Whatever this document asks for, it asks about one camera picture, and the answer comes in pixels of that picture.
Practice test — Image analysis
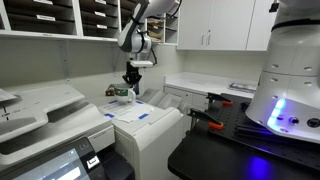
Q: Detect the white shelf bracket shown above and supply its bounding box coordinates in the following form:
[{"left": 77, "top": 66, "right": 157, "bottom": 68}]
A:
[
  {"left": 143, "top": 49, "right": 154, "bottom": 63},
  {"left": 110, "top": 43, "right": 121, "bottom": 76},
  {"left": 59, "top": 40, "right": 73, "bottom": 84}
]

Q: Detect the white paper sheet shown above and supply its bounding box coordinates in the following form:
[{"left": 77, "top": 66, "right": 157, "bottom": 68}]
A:
[{"left": 98, "top": 98, "right": 155, "bottom": 124}]

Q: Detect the white counter base cabinet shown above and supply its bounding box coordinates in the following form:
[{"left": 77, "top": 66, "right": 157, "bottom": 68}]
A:
[{"left": 163, "top": 72, "right": 259, "bottom": 112}]

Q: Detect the large white multifunction printer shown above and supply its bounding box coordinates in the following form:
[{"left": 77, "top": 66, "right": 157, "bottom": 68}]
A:
[{"left": 0, "top": 83, "right": 136, "bottom": 180}]

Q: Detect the white mug with green band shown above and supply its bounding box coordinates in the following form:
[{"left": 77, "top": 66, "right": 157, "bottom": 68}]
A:
[{"left": 114, "top": 83, "right": 137, "bottom": 105}]

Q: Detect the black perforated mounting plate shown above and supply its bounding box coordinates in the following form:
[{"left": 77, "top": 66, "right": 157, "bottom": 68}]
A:
[{"left": 208, "top": 93, "right": 320, "bottom": 172}]

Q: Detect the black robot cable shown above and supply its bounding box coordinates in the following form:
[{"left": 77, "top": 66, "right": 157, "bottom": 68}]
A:
[{"left": 150, "top": 46, "right": 159, "bottom": 67}]

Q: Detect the black clamp with orange tips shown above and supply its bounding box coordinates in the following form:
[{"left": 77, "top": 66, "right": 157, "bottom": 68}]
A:
[
  {"left": 187, "top": 107, "right": 225, "bottom": 131},
  {"left": 205, "top": 92, "right": 234, "bottom": 107}
]

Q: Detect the black cable clip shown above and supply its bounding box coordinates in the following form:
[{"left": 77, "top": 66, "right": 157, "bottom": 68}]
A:
[{"left": 268, "top": 0, "right": 279, "bottom": 14}]

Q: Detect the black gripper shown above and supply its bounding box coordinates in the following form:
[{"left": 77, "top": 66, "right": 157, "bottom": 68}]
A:
[{"left": 121, "top": 61, "right": 143, "bottom": 95}]

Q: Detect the printer touch screen panel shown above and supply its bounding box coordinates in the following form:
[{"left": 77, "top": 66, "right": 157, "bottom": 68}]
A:
[{"left": 9, "top": 148, "right": 87, "bottom": 180}]

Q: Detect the small white printer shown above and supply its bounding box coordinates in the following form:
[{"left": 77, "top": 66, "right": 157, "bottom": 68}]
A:
[{"left": 86, "top": 88, "right": 188, "bottom": 180}]

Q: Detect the white upper wall cabinet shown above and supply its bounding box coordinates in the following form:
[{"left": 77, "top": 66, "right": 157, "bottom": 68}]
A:
[{"left": 176, "top": 0, "right": 276, "bottom": 52}]

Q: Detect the stack of papers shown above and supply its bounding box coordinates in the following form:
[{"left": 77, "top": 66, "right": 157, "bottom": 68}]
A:
[{"left": 147, "top": 17, "right": 165, "bottom": 43}]

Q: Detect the white wall mail sorter shelf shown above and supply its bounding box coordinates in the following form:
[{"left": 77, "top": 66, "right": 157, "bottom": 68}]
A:
[{"left": 0, "top": 0, "right": 179, "bottom": 46}]

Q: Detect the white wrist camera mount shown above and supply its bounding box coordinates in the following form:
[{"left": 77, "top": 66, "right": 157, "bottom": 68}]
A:
[{"left": 129, "top": 59, "right": 154, "bottom": 69}]

